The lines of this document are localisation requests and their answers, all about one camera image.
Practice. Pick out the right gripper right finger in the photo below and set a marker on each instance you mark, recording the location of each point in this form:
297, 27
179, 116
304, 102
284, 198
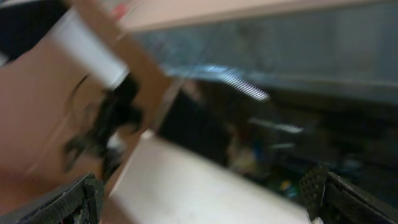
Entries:
329, 198

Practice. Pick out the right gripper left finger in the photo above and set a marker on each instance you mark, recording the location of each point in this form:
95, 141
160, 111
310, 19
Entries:
80, 201

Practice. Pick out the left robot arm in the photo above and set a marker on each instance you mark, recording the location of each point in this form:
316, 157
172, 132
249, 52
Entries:
80, 42

